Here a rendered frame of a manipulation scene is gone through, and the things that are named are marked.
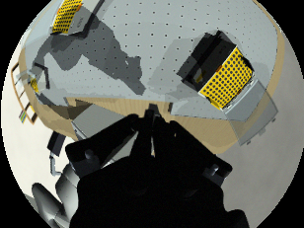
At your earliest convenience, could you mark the yellow tip rack with holes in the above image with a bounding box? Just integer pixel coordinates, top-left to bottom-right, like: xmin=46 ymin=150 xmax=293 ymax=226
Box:
xmin=51 ymin=0 xmax=82 ymax=36

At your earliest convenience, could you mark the yellow pipette tip rack plate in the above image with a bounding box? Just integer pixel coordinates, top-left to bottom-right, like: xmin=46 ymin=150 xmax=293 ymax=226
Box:
xmin=200 ymin=47 xmax=255 ymax=110
xmin=28 ymin=78 xmax=38 ymax=92

